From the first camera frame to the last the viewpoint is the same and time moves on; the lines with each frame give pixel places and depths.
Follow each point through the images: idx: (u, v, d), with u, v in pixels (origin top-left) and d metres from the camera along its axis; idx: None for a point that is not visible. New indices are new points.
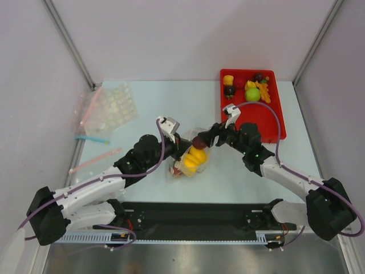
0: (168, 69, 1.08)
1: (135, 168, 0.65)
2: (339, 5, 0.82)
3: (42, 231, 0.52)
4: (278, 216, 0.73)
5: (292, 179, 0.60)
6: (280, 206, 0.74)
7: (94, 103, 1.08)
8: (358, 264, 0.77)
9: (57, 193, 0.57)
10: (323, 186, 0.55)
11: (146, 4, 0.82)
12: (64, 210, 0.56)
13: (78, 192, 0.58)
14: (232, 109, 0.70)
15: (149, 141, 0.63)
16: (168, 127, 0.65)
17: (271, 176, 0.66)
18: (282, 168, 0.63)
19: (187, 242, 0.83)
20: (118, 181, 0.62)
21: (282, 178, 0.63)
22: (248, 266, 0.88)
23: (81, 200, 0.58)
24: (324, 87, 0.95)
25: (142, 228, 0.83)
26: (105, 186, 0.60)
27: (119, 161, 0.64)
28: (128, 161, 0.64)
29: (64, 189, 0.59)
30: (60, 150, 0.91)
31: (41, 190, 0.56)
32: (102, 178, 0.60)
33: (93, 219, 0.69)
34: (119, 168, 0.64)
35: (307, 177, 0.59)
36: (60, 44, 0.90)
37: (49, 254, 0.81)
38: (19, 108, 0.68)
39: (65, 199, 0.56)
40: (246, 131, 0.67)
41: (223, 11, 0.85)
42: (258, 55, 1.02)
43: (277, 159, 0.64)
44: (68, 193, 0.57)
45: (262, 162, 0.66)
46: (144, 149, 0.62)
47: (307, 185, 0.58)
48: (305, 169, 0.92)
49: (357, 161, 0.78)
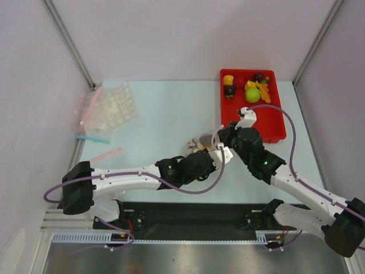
0: (168, 69, 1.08)
1: (174, 175, 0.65)
2: (339, 5, 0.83)
3: (72, 200, 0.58)
4: (282, 220, 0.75)
5: (315, 200, 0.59)
6: (284, 210, 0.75)
7: (94, 103, 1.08)
8: (358, 264, 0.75)
9: (96, 172, 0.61)
10: (347, 208, 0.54)
11: (146, 4, 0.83)
12: (95, 191, 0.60)
13: (114, 177, 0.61)
14: (245, 111, 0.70)
15: (203, 157, 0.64)
16: (226, 158, 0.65)
17: (283, 189, 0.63)
18: (299, 182, 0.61)
19: (187, 242, 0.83)
20: (153, 182, 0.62)
21: (299, 194, 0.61)
22: (248, 266, 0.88)
23: (114, 186, 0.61)
24: (324, 87, 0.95)
25: (142, 228, 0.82)
26: (139, 180, 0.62)
27: (163, 162, 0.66)
28: (170, 165, 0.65)
29: (103, 170, 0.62)
30: (61, 149, 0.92)
31: (84, 164, 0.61)
32: (141, 173, 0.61)
33: (102, 210, 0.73)
34: (159, 169, 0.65)
35: (331, 198, 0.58)
36: (60, 44, 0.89)
37: (49, 254, 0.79)
38: (20, 109, 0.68)
39: (101, 180, 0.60)
40: (244, 137, 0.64)
41: (223, 11, 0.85)
42: (258, 55, 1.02)
43: (293, 173, 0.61)
44: (105, 176, 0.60)
45: (274, 174, 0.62)
46: (199, 162, 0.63)
47: (331, 208, 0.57)
48: (304, 169, 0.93)
49: (356, 161, 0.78)
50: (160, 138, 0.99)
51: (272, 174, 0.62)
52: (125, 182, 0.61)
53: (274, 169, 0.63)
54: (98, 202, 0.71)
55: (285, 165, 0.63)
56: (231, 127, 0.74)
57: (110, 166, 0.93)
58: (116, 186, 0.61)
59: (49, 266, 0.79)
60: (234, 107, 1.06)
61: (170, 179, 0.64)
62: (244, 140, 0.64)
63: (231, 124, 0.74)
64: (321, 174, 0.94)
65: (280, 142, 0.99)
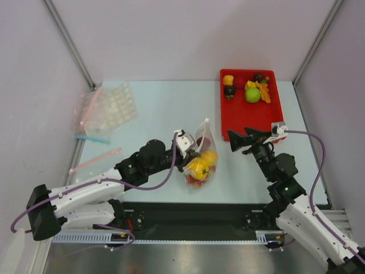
0: (167, 69, 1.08)
1: (136, 173, 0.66)
2: (339, 5, 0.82)
3: (36, 226, 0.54)
4: (282, 225, 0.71)
5: (327, 237, 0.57)
6: (290, 220, 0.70)
7: (94, 103, 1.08)
8: None
9: (53, 192, 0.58)
10: (358, 256, 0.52)
11: (146, 4, 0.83)
12: (57, 211, 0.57)
13: (73, 193, 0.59)
14: (282, 130, 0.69)
15: (156, 146, 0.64)
16: (184, 144, 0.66)
17: (299, 218, 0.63)
18: (315, 217, 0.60)
19: (187, 242, 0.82)
20: (116, 186, 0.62)
21: (312, 228, 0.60)
22: (248, 266, 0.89)
23: (76, 201, 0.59)
24: (324, 87, 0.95)
25: (142, 228, 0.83)
26: (101, 188, 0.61)
27: (121, 163, 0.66)
28: (130, 164, 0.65)
29: (61, 189, 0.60)
30: (60, 150, 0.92)
31: (39, 188, 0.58)
32: (100, 181, 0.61)
33: (91, 218, 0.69)
34: (120, 170, 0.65)
35: (344, 241, 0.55)
36: (60, 44, 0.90)
37: (49, 254, 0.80)
38: (20, 109, 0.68)
39: (60, 200, 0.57)
40: (282, 165, 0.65)
41: (223, 11, 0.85)
42: (258, 55, 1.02)
43: (311, 206, 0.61)
44: (63, 194, 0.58)
45: (293, 203, 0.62)
46: (151, 154, 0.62)
47: (342, 250, 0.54)
48: (304, 169, 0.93)
49: (356, 161, 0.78)
50: (160, 138, 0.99)
51: (291, 202, 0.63)
52: (87, 193, 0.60)
53: (292, 198, 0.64)
54: (77, 215, 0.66)
55: (304, 196, 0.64)
56: (252, 137, 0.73)
57: (110, 166, 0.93)
58: (78, 200, 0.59)
59: (49, 266, 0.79)
60: (234, 107, 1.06)
61: (132, 177, 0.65)
62: (280, 168, 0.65)
63: (253, 135, 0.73)
64: (322, 175, 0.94)
65: (280, 142, 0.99)
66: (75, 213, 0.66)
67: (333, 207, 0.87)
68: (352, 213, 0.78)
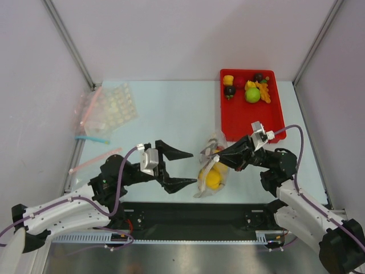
0: (168, 69, 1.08)
1: (110, 188, 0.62)
2: (340, 4, 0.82)
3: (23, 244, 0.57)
4: (280, 220, 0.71)
5: (311, 213, 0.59)
6: (287, 213, 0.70)
7: (94, 103, 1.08)
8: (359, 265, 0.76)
9: (28, 212, 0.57)
10: (341, 226, 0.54)
11: (146, 4, 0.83)
12: (31, 231, 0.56)
13: (46, 212, 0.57)
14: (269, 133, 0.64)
15: (116, 164, 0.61)
16: (142, 162, 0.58)
17: (287, 201, 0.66)
18: (300, 197, 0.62)
19: (187, 242, 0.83)
20: (88, 204, 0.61)
21: (299, 208, 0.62)
22: (248, 266, 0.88)
23: (49, 220, 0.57)
24: (324, 87, 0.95)
25: (142, 228, 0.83)
26: (73, 206, 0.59)
27: (94, 179, 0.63)
28: (104, 180, 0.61)
29: (35, 208, 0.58)
30: (60, 150, 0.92)
31: (16, 206, 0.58)
32: (71, 199, 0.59)
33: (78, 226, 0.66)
34: (93, 188, 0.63)
35: (326, 214, 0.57)
36: (60, 43, 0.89)
37: (49, 254, 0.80)
38: (20, 109, 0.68)
39: (32, 220, 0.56)
40: (284, 165, 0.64)
41: (223, 11, 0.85)
42: (258, 55, 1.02)
43: (296, 187, 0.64)
44: (35, 214, 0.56)
45: (280, 186, 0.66)
46: (111, 173, 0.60)
47: (325, 222, 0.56)
48: (304, 170, 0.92)
49: (357, 161, 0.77)
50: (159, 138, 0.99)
51: (278, 186, 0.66)
52: (60, 212, 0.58)
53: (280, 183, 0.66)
54: (63, 225, 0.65)
55: (291, 180, 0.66)
56: (248, 148, 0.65)
57: None
58: (51, 219, 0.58)
59: (49, 266, 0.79)
60: (234, 107, 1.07)
61: (106, 193, 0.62)
62: (282, 169, 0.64)
63: (248, 145, 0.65)
64: (321, 174, 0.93)
65: (280, 141, 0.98)
66: (61, 224, 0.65)
67: (333, 207, 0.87)
68: (353, 213, 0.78)
